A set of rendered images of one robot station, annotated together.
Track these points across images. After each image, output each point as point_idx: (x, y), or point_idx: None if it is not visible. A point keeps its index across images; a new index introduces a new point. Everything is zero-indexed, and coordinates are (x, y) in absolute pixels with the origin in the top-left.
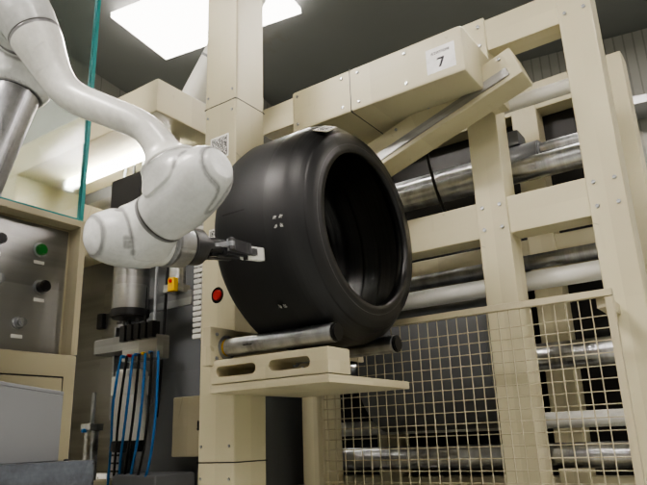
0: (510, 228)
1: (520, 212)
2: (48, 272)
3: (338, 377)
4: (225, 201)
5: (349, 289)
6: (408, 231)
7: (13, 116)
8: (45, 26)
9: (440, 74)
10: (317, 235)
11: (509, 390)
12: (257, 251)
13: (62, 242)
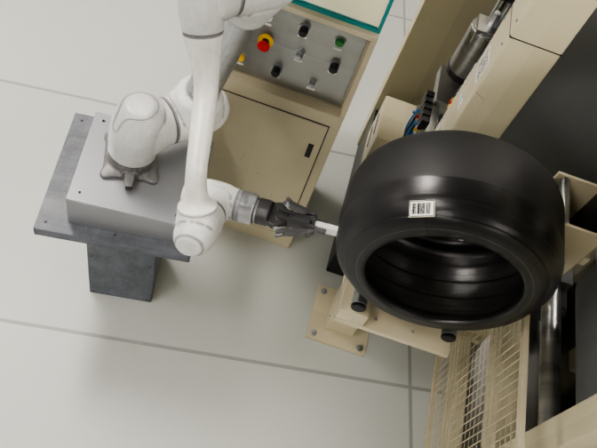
0: None
1: None
2: (344, 57)
3: (345, 322)
4: (357, 170)
5: (380, 300)
6: (537, 301)
7: (226, 43)
8: (192, 44)
9: None
10: (351, 267)
11: (533, 439)
12: (330, 230)
13: (362, 39)
